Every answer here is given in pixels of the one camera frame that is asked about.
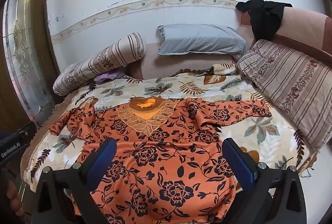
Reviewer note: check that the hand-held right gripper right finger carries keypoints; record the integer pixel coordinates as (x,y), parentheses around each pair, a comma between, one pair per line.
(238,164)

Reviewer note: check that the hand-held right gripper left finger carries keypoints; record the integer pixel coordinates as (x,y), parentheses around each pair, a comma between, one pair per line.
(102,161)

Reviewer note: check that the orange floral shirt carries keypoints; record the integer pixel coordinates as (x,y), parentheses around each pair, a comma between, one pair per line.
(155,156)

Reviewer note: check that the person's left hand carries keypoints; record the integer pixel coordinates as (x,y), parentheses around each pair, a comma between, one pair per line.
(15,199)

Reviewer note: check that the leaf print blanket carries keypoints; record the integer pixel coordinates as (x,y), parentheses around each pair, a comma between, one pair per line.
(119,91)

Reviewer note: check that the purple cloth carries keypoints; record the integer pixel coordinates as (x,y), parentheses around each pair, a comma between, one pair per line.
(109,76)

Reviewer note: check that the striped floral pillow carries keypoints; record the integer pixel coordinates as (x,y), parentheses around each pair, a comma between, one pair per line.
(290,84)

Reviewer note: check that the striped floral bolster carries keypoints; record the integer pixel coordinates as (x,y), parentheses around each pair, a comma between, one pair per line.
(103,63)

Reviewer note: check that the wooden door with patterned glass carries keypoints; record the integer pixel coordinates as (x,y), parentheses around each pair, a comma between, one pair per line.
(23,45)

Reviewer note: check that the pink bedsheet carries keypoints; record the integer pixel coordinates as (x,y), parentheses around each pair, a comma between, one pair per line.
(168,64)

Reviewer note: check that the grey pillow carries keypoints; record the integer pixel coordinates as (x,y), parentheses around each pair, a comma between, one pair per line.
(199,40)

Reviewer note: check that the black cloth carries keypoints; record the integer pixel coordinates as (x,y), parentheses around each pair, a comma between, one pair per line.
(264,19)

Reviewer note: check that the pink padded headboard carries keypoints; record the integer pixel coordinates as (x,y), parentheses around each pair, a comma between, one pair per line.
(303,24)

